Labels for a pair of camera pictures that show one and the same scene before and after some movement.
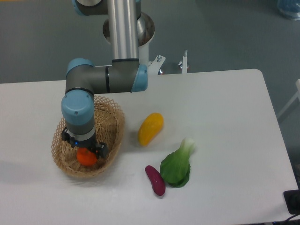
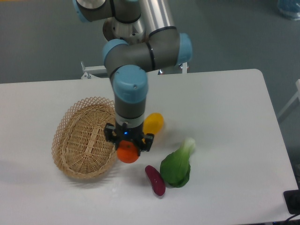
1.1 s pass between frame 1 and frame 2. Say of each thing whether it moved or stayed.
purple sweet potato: stayed
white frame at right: stayed
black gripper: moved
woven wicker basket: stayed
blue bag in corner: stayed
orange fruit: moved
